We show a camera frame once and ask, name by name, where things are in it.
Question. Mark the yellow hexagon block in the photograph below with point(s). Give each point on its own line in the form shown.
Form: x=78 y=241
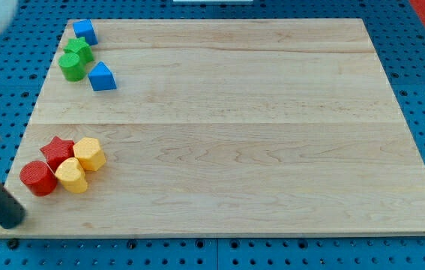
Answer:
x=89 y=153

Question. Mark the blue triangle block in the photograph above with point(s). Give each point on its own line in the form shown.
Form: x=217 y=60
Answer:
x=101 y=78

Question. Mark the green cylinder block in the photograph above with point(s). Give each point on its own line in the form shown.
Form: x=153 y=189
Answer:
x=71 y=67

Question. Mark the blue cube block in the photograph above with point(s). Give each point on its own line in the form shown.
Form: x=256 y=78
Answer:
x=85 y=29

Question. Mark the yellow heart block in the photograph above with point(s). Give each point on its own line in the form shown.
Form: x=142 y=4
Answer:
x=72 y=176

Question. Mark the green star block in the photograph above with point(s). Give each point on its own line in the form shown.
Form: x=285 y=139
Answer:
x=80 y=47

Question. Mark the wooden board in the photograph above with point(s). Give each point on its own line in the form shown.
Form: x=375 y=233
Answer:
x=237 y=128

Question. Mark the red star block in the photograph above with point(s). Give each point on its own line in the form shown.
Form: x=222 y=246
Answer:
x=57 y=151

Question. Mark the red cylinder block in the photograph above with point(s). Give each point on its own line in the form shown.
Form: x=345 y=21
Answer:
x=38 y=178

